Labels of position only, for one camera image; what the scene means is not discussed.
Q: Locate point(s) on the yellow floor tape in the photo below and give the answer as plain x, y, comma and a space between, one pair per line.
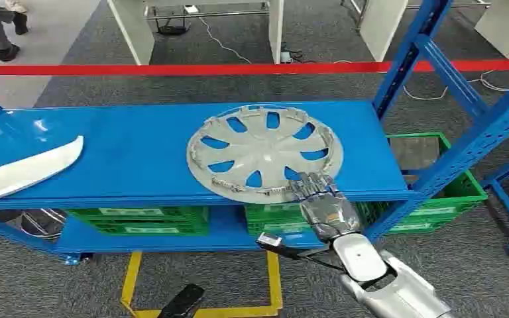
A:
274, 281

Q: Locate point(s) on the white curved car panel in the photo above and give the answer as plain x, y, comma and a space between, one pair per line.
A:
26, 171

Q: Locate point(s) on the black robot foot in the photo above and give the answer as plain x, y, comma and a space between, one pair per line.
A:
182, 303

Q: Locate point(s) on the red barrier tape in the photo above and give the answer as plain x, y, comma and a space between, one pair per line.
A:
149, 69

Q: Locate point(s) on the green plastic crate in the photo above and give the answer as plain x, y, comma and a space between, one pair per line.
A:
276, 217
456, 193
140, 214
158, 229

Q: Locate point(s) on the grey power adapter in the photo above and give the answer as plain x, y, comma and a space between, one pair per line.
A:
285, 57

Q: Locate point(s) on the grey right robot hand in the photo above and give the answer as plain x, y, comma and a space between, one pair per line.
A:
329, 213

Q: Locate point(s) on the white desk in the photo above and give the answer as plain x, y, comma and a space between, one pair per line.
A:
384, 26
136, 30

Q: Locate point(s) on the silver plastic wheel hubcap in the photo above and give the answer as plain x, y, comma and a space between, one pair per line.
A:
259, 153

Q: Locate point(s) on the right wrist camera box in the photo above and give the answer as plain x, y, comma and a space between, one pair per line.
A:
274, 243

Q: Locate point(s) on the chrome wheel cover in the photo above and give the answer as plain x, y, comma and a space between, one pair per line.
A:
43, 224

